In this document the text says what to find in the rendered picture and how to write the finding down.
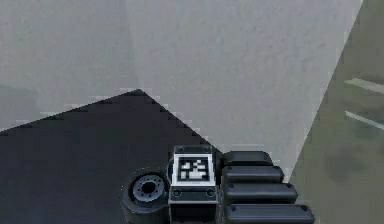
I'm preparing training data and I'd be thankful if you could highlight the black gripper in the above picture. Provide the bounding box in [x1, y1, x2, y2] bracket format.
[120, 167, 171, 224]

